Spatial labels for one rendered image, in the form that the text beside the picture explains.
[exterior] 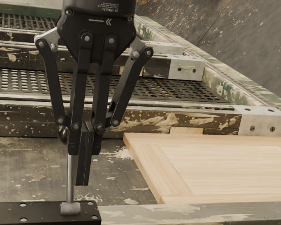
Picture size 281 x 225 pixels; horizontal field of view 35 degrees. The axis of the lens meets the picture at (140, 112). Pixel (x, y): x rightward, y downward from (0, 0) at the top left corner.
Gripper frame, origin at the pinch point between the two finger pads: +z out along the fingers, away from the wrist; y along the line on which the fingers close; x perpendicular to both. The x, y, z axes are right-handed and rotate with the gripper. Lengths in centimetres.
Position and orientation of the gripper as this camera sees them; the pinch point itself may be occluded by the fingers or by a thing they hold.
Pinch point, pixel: (82, 153)
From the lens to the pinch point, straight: 52.0
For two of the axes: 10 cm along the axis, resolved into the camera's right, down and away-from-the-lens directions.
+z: -1.4, 9.3, 3.4
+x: -2.7, -3.7, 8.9
